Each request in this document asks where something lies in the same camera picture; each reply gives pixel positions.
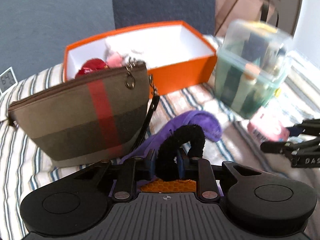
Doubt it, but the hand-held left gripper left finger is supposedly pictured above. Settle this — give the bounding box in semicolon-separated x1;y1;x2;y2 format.
74;150;155;202

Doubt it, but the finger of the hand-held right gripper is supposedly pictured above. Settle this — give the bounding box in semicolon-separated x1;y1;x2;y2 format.
260;139;320;154
287;119;320;137

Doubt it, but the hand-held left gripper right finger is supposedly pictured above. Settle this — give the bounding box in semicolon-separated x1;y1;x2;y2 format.
176;150;253;203

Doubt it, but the pink tissue packet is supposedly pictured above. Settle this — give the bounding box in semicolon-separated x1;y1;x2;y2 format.
247;106;290;143

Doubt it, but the orange silicone honeycomb mat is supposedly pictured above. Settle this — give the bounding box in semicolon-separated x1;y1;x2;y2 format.
140;179;198;193

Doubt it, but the black fuzzy band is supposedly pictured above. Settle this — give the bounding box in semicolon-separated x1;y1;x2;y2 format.
156;124;206;182

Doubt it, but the purple cloth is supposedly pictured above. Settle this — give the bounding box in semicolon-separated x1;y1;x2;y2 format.
109;110;223;198

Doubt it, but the orange cardboard box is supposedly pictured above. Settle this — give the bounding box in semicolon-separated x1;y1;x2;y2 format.
62;20;218;97

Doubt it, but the pink plush toy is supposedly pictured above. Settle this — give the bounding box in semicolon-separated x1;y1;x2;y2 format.
104;40;125;68

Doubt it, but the dark red plush toy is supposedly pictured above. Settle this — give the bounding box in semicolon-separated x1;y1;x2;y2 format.
75;59;109;78

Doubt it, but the clear plastic storage container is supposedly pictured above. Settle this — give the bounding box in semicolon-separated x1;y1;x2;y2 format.
215;20;293;118

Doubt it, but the brown plaid zipper pouch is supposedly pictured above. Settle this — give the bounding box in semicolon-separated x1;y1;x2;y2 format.
7;60;160;168

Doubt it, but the striped blanket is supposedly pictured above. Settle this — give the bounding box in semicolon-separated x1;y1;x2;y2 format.
0;35;320;240

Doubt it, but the dark blue upholstered headboard panel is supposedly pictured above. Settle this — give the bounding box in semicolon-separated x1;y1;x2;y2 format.
111;0;216;33

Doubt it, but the white digital clock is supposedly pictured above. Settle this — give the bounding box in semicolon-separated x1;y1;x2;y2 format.
0;67;18;95

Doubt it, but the grey upholstered headboard panel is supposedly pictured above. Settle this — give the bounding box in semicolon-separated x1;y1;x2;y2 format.
0;0;115;88

